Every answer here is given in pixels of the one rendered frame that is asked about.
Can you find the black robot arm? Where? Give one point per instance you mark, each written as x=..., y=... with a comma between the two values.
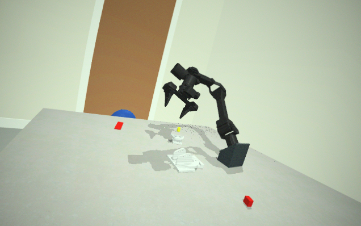
x=192, y=76

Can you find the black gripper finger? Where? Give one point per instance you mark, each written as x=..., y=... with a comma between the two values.
x=186, y=110
x=168, y=94

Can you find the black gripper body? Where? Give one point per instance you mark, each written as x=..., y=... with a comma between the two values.
x=181, y=95

